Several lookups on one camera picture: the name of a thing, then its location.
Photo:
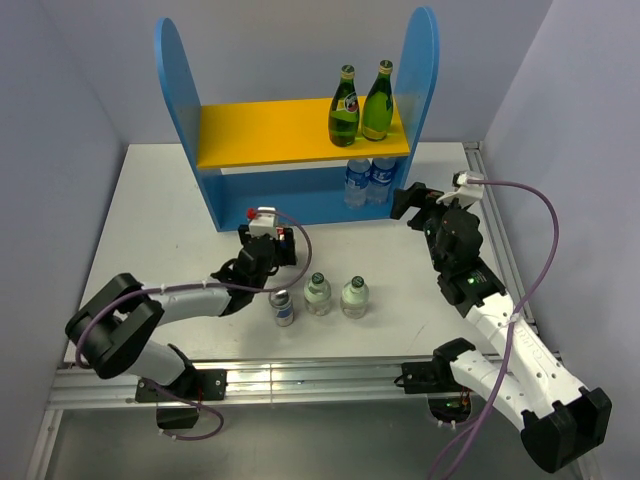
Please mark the clear Pocari Sweat bottle right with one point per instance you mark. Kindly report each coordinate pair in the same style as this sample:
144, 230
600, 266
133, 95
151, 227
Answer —
380, 179

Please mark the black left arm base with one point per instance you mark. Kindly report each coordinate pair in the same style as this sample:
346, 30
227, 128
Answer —
179, 405

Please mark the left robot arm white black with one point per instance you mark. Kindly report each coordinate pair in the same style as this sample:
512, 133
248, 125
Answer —
113, 330

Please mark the small clear bottle right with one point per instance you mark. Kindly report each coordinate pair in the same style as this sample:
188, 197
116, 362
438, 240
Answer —
354, 298

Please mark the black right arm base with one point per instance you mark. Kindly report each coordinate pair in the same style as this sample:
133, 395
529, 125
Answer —
448, 401

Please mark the small clear bottle left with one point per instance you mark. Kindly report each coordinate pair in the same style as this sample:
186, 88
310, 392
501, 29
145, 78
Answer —
317, 294

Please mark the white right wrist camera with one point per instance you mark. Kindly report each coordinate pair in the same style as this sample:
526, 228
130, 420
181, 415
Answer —
468, 188

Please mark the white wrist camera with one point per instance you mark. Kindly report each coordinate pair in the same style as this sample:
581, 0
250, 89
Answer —
468, 188
262, 221

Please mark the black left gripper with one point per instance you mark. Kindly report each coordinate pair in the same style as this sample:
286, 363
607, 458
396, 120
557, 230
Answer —
284, 255

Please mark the silver blue can front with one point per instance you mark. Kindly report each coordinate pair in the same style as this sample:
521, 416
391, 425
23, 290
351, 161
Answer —
282, 305

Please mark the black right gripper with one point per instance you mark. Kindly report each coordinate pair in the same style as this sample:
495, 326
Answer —
417, 195

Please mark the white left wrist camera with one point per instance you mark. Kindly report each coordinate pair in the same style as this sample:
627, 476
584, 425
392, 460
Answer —
262, 221

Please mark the small clear bottle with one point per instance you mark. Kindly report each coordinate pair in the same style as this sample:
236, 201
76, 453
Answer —
354, 298
317, 294

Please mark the aluminium mounting rail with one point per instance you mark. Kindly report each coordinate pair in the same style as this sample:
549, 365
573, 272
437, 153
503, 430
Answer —
249, 383

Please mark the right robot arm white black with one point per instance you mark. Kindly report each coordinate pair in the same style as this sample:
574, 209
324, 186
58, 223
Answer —
558, 417

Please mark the blue and yellow wooden shelf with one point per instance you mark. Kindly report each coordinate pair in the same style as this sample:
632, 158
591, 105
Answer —
278, 153

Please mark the green glass bottle yellow label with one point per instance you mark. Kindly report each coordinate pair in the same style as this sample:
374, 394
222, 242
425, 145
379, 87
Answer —
378, 107

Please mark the clear Pocari Sweat bottle left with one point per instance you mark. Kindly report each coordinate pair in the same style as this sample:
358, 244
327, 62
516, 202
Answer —
356, 182

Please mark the green glass Perrier bottle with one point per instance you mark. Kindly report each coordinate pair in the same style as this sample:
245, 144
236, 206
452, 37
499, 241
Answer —
344, 113

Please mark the clear pocari sweat bottle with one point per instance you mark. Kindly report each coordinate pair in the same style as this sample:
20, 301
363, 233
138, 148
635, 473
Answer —
356, 182
380, 179

